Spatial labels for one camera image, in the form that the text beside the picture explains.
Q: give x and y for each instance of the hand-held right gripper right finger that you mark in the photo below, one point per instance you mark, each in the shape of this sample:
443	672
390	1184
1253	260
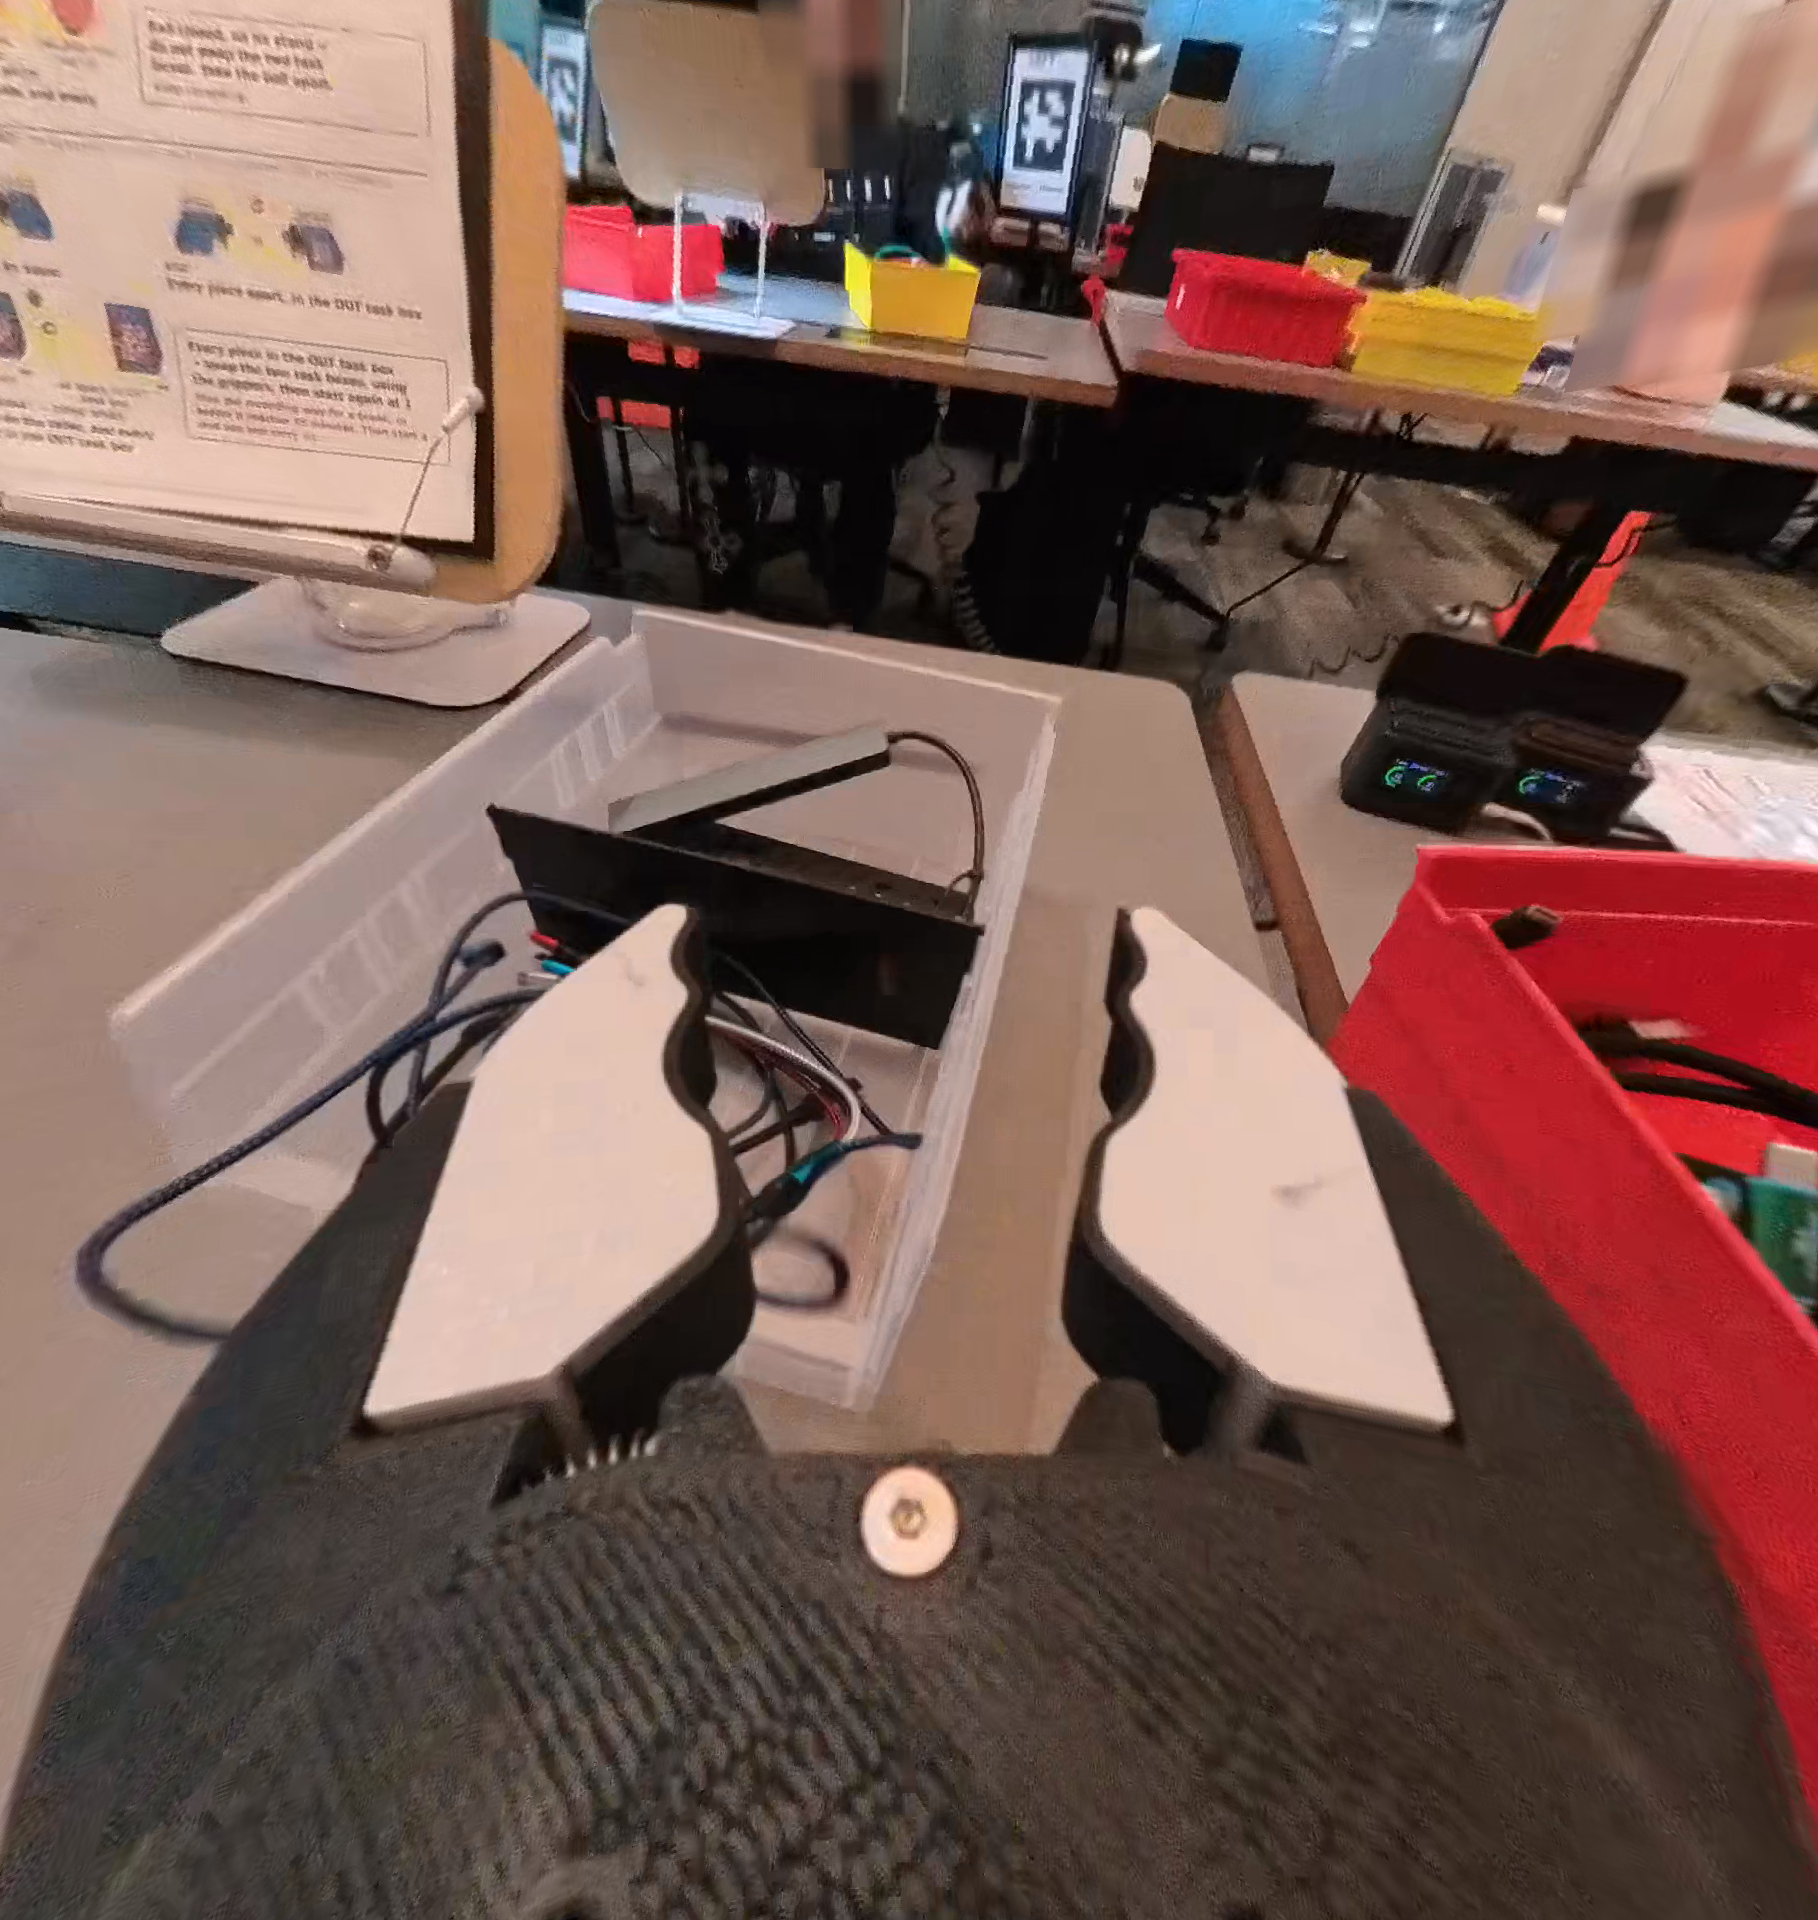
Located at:
1270	1201

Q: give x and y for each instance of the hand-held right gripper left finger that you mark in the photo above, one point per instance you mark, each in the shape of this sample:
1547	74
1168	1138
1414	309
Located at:
549	1201

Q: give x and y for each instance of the clear plastic bin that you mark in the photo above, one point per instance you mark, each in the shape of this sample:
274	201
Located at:
849	674

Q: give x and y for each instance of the grey side desk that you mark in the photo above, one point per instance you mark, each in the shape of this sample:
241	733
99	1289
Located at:
1299	779

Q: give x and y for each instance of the red desk leg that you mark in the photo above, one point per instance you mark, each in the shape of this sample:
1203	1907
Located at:
1577	578

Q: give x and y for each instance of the wooden background desk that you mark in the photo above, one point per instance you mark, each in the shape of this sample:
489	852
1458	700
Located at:
1000	360
1599	419

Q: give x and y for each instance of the red plastic bin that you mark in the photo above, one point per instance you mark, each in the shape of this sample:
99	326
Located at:
1524	1140

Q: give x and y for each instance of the black perforated metal box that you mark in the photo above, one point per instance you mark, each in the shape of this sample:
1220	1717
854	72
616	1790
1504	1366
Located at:
790	931

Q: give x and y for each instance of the black charging case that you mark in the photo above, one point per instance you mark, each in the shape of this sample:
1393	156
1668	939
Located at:
1577	779
1428	774

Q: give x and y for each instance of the green circuit board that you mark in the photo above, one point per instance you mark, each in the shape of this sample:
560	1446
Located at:
1788	1224

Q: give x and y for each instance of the white stand base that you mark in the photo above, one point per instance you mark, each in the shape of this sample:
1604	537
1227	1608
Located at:
431	645

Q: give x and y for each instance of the white paper sheet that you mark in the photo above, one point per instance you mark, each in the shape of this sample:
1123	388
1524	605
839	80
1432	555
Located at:
1772	802

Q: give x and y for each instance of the yellow ribbed bin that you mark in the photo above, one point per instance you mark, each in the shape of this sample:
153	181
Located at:
1441	347

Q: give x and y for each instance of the red ribbed bin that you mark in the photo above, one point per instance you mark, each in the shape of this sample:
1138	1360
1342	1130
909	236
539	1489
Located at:
1262	309

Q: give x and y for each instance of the brown backing board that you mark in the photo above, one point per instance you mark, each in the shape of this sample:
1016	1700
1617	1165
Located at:
526	301

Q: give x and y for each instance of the clear acrylic stand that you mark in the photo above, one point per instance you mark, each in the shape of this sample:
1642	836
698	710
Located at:
721	294

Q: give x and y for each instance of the small red bin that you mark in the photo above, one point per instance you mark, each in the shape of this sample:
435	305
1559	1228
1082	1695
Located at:
624	257

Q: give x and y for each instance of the printed instruction sheet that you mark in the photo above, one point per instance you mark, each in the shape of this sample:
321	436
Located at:
218	301

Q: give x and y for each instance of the small yellow bin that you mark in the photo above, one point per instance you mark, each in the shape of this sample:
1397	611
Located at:
909	298

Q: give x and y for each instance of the black monitor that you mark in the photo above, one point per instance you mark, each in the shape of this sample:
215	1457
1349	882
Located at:
1223	219

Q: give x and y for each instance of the black white tag display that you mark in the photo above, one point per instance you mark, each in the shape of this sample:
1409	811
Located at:
562	98
1049	128

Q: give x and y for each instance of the brown board on stand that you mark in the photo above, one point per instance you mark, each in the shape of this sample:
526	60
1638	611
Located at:
701	105

